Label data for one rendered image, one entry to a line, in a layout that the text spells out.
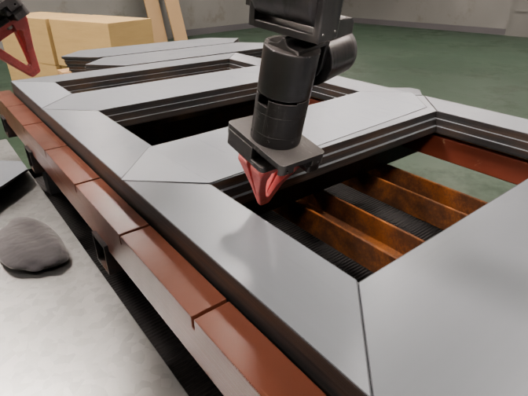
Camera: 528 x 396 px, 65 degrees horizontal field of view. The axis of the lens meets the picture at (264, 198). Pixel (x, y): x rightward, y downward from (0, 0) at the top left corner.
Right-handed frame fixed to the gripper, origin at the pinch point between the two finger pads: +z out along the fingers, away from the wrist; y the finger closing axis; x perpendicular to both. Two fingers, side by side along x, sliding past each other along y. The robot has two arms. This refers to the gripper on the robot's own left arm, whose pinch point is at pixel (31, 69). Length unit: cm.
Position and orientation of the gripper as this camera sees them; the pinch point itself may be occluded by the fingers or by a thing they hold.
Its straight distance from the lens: 67.7
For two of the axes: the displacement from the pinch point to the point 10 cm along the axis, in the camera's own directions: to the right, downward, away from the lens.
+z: 3.1, 6.3, 7.1
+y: -7.3, -3.2, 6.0
